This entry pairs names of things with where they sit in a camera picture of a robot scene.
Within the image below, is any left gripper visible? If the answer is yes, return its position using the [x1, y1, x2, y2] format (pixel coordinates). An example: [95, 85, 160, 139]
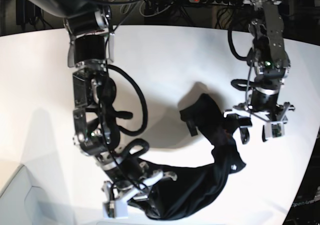
[223, 102, 295, 145]

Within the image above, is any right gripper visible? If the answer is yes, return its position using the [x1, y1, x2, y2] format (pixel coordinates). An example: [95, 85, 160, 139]
[101, 169, 178, 204]

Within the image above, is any black t-shirt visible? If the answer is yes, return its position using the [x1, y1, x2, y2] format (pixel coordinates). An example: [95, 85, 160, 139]
[128, 93, 246, 221]

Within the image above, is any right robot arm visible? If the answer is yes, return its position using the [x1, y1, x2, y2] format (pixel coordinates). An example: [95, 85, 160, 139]
[28, 0, 177, 205]

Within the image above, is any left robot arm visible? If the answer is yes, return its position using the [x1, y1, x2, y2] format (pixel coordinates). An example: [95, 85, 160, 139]
[224, 0, 295, 144]

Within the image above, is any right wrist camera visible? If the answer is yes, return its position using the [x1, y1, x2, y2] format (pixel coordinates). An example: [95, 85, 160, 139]
[102, 200, 129, 219]

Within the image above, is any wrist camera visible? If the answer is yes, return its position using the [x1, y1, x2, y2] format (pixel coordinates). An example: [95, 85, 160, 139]
[263, 121, 285, 140]
[102, 200, 129, 219]

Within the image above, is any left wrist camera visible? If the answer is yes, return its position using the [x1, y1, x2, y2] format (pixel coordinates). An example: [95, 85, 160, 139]
[263, 121, 285, 140]

